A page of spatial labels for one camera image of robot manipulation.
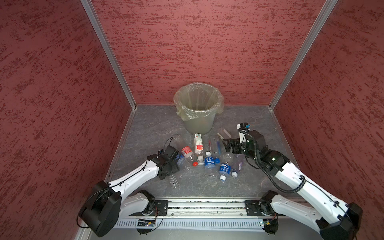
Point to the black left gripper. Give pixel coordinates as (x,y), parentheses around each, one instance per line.
(175,169)

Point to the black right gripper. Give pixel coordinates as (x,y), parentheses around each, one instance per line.
(235,142)

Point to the square bottle green neck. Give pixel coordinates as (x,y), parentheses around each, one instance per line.
(223,134)

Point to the clear bottle blue cap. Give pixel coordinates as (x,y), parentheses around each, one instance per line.
(215,147)

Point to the clear bottle red label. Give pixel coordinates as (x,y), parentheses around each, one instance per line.
(182,146)

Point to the blue label bottle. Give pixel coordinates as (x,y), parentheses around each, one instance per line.
(183,164)
(225,166)
(210,165)

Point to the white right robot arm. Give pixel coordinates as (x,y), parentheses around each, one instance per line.
(298,197)

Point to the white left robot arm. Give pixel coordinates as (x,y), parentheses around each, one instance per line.
(121,189)

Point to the grey mesh waste bin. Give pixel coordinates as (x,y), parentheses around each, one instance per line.
(200,126)

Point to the translucent green bin liner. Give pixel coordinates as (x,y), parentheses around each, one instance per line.
(198,100)

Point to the clear purple tinted bottle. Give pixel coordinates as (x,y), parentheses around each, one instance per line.
(237,165)

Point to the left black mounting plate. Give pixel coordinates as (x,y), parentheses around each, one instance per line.
(158,207)

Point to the black mounting plate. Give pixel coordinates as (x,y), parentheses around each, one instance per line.
(158,207)
(257,208)

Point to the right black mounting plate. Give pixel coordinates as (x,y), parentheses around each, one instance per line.
(257,208)

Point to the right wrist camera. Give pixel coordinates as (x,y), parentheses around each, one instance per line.
(242,128)

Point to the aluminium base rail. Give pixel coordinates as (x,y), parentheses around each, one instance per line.
(207,208)

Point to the white slotted cable duct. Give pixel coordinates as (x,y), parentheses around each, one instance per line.
(252,225)

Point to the right aluminium corner post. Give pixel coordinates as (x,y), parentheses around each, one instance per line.
(317,26)

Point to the aluminium corner post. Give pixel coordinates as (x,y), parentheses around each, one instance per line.
(97,26)
(317,26)

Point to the left aluminium corner post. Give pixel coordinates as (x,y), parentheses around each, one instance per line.
(97,26)

